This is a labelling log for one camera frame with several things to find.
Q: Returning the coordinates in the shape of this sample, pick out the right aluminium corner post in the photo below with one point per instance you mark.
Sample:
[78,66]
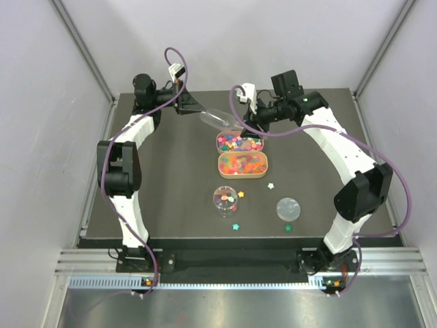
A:
[394,29]

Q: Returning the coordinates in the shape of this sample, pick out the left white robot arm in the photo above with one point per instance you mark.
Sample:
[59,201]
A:
[118,164]

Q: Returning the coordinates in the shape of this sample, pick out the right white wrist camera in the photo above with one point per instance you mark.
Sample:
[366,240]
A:
[248,95]

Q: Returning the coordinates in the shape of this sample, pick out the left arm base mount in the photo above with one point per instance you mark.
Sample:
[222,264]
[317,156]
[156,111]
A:
[143,263]

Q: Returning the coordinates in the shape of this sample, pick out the pink tray opaque star candies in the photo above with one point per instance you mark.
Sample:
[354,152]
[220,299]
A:
[231,141]

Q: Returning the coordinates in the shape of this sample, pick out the tan tray translucent star candies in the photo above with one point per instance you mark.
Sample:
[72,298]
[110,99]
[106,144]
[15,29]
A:
[242,165]

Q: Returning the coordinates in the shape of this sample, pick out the clear plastic jar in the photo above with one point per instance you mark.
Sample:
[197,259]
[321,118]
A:
[225,200]

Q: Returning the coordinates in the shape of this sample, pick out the left aluminium corner post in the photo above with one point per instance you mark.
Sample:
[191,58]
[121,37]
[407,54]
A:
[67,21]

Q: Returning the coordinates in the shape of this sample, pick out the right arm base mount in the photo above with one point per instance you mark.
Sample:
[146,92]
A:
[312,261]

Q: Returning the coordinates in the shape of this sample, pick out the aluminium corner post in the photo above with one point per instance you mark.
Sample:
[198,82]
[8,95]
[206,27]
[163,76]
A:
[67,21]
[394,29]

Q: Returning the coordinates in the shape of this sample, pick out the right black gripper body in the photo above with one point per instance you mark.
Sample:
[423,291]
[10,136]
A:
[265,115]

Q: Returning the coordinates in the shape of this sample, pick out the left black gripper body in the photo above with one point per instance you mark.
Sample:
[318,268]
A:
[179,102]

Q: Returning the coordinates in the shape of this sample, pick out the aluminium front frame rail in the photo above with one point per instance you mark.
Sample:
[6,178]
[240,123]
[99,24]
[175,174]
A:
[373,260]

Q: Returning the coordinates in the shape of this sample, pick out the white slotted cable duct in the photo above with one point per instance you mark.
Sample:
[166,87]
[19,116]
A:
[139,282]

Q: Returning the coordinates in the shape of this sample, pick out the clear round jar lid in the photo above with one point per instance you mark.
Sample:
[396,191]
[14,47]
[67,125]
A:
[288,209]

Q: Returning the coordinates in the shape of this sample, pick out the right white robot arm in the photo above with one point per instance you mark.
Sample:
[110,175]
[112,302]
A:
[365,182]

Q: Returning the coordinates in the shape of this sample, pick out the clear plastic scoop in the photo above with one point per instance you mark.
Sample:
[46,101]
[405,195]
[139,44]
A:
[220,120]

